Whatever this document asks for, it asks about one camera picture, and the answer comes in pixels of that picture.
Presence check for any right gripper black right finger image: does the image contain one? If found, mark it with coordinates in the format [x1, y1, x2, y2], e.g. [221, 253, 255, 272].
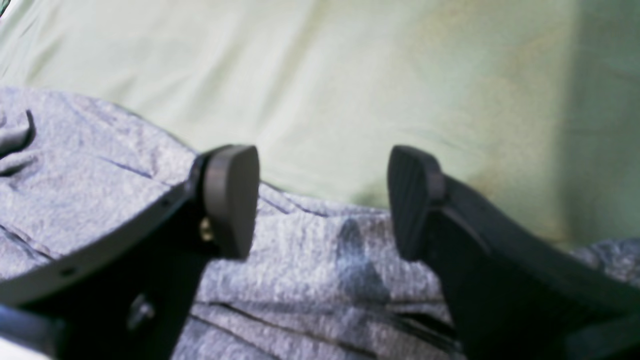
[387, 145, 639, 360]

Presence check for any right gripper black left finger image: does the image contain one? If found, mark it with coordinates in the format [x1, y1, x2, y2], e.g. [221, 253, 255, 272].
[1, 145, 260, 360]

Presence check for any grey heathered T-shirt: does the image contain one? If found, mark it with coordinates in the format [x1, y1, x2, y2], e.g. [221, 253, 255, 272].
[1, 87, 639, 360]

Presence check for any green table cloth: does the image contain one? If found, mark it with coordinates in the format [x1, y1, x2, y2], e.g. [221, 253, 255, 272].
[1, 0, 639, 248]

